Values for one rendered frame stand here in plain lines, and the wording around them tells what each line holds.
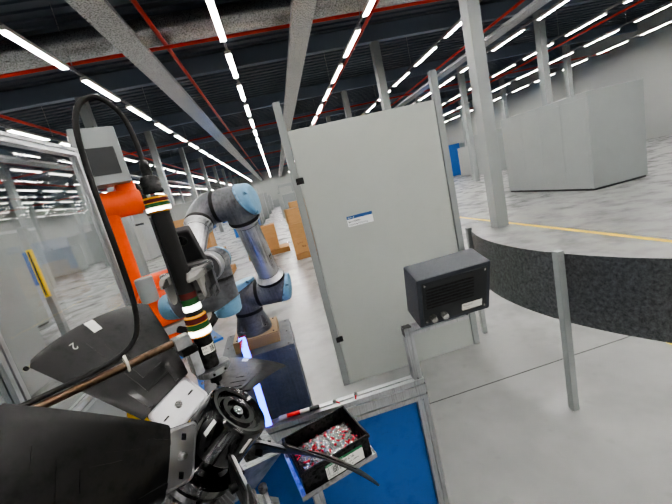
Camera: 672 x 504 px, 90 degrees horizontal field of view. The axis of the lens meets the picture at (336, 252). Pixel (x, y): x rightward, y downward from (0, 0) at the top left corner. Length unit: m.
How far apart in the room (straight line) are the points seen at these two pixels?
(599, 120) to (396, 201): 8.01
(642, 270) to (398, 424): 1.31
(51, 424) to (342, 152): 2.27
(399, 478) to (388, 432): 0.20
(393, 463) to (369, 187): 1.79
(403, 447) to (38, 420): 1.16
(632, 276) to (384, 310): 1.54
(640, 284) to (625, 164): 8.76
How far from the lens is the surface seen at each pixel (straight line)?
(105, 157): 4.69
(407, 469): 1.51
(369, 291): 2.67
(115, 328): 0.84
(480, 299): 1.26
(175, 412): 0.75
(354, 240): 2.56
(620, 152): 10.64
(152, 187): 0.71
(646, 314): 2.13
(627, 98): 10.81
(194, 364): 0.75
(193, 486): 0.72
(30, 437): 0.54
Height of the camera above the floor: 1.58
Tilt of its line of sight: 11 degrees down
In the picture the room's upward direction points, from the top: 13 degrees counter-clockwise
